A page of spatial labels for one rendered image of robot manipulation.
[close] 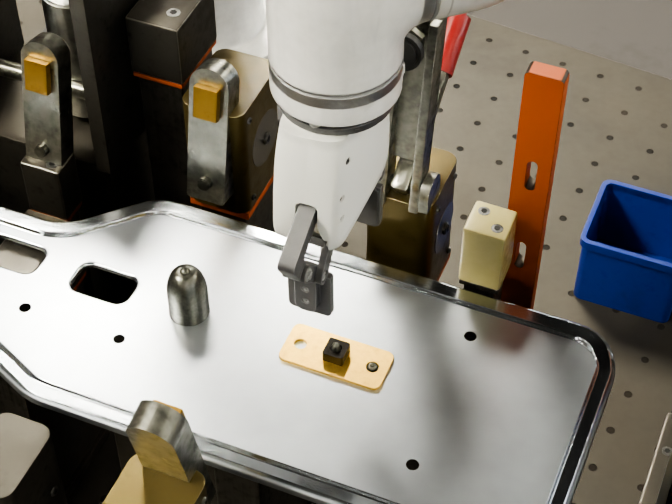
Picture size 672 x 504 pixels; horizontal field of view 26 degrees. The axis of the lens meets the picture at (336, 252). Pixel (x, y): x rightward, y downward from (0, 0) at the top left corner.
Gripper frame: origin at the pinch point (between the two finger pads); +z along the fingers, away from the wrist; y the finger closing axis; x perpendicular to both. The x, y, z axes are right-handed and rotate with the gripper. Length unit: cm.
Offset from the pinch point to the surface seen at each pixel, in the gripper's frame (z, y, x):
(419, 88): -3.4, -15.2, 0.5
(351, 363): 11.6, 0.4, 1.4
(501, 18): 113, -168, -33
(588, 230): 33, -41, 11
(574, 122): 42, -66, 4
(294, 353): 11.6, 1.2, -3.1
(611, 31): 113, -172, -11
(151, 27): 0.3, -17.8, -24.1
